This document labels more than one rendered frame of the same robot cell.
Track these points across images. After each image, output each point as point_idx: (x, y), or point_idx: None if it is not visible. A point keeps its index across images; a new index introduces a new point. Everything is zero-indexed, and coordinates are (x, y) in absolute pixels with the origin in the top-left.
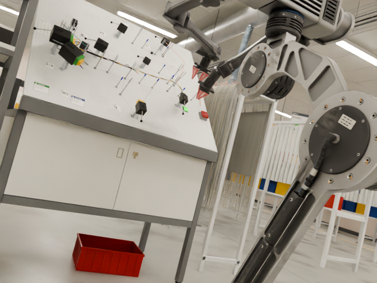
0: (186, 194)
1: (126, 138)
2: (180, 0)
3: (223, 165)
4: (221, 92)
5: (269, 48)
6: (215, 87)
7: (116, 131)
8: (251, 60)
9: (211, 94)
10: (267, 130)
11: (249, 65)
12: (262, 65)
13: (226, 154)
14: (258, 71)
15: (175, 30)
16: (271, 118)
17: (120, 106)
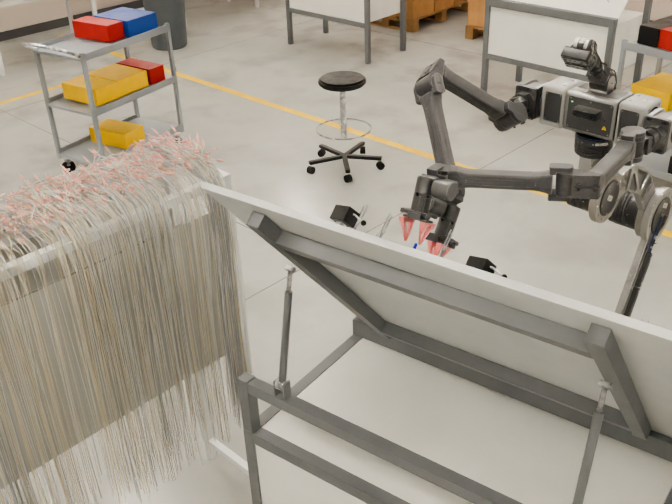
0: None
1: (509, 399)
2: (616, 168)
3: (243, 338)
4: (170, 217)
5: (620, 175)
6: (115, 217)
7: None
8: (608, 191)
9: (125, 240)
10: (179, 219)
11: (607, 196)
12: (617, 192)
13: (243, 317)
14: (614, 197)
15: (559, 201)
16: (176, 191)
17: None
